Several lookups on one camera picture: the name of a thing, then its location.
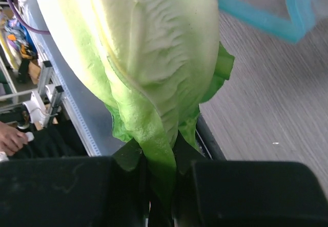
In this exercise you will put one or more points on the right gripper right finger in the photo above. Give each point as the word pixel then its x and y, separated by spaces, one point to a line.
pixel 245 193

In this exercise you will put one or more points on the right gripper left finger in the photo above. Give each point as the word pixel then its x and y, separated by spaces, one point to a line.
pixel 75 191

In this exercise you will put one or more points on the green lettuce toy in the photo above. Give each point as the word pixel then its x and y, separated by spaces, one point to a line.
pixel 152 62

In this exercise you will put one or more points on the clear zip top bag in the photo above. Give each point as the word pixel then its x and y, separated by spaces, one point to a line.
pixel 289 20

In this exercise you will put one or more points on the person hand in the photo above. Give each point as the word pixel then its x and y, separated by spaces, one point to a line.
pixel 12 140

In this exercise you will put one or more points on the white slotted cable duct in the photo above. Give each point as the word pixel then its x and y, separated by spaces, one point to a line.
pixel 74 113

